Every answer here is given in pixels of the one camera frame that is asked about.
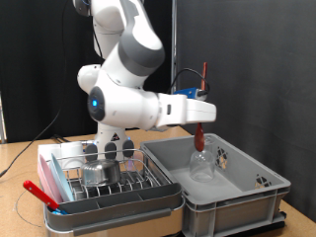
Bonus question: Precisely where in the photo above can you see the black hanging cable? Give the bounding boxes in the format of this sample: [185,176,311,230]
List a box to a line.
[0,0,67,177]

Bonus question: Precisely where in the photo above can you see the clear wine glass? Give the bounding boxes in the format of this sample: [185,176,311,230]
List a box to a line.
[189,135,215,183]

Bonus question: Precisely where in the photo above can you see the black cables on table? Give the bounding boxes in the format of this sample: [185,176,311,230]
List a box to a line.
[49,133,72,143]

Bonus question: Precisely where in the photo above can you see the metal background pole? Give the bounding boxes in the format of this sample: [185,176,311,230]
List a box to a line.
[170,0,179,95]

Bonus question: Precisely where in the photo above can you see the light blue plate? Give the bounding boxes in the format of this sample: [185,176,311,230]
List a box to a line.
[49,152,76,202]

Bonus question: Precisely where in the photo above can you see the black backdrop curtain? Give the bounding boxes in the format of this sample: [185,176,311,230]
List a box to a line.
[0,0,174,144]

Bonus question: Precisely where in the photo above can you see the white dish drying rack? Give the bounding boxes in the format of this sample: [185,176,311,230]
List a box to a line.
[43,174,186,237]

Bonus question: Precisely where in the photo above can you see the metal frame strip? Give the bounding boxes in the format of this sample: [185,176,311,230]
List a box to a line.
[0,92,7,144]

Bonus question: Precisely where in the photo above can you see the grey plastic crate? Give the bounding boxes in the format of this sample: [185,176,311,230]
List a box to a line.
[139,132,292,237]

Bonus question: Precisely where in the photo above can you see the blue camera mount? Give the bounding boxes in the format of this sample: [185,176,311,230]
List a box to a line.
[173,87,199,100]

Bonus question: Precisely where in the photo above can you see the brown wooden spoon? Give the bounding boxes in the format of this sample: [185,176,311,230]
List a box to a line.
[194,61,208,153]

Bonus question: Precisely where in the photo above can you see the red handled utensil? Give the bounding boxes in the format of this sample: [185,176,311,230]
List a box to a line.
[23,180,60,210]

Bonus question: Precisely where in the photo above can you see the pink plate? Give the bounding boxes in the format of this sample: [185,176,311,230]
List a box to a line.
[39,154,63,204]

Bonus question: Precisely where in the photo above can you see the metal wire dish rack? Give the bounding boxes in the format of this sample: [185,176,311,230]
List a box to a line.
[45,148,174,202]

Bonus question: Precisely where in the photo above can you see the white plastic tray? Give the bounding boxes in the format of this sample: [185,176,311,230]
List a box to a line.
[37,139,87,172]

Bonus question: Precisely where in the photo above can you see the grey rubber rack knob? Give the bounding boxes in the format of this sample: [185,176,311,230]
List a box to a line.
[104,141,118,161]
[122,140,135,158]
[85,143,99,163]

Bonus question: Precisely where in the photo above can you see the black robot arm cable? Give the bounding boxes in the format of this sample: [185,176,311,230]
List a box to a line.
[91,0,210,97]

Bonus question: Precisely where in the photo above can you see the stainless steel pot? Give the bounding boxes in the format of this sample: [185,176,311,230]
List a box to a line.
[79,158,121,188]

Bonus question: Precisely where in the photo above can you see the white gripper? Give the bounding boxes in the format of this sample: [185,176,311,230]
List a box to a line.
[186,98,218,126]

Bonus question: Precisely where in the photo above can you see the dark grey backdrop curtain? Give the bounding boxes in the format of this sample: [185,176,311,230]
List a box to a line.
[177,0,316,223]

